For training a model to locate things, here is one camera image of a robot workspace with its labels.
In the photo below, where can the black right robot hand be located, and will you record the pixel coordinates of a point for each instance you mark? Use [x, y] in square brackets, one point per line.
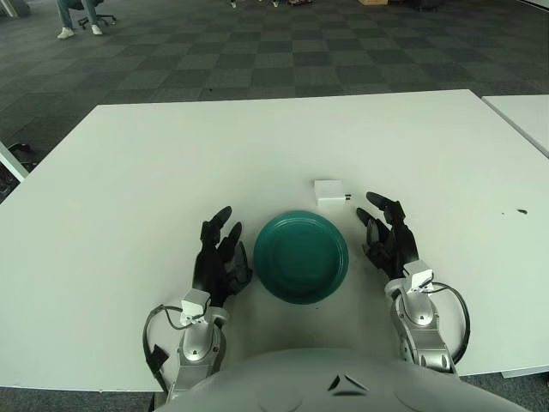
[399, 244]

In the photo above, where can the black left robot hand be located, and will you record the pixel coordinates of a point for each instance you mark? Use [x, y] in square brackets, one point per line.
[214, 266]

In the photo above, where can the white charger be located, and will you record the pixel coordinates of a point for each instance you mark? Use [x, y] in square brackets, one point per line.
[328, 192]

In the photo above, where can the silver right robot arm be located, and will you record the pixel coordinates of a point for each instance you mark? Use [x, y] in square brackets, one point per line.
[422, 317]

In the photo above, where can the green round plate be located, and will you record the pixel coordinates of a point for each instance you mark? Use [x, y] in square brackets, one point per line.
[300, 257]

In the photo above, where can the grey robot torso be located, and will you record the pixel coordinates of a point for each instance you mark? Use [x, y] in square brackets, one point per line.
[343, 386]

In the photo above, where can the white side table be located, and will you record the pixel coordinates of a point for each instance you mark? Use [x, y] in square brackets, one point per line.
[523, 116]

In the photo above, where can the black items on floor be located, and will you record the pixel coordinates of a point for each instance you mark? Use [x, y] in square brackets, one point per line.
[19, 148]

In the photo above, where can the white table with grey edge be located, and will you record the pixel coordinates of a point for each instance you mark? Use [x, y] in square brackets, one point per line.
[10, 161]

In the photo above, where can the cardboard box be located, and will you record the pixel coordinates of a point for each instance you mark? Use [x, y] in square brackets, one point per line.
[374, 2]

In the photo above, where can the black office chair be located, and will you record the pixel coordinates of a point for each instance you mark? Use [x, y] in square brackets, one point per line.
[103, 18]

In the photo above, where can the person in jeans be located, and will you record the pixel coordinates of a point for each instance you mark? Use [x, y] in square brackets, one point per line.
[65, 17]

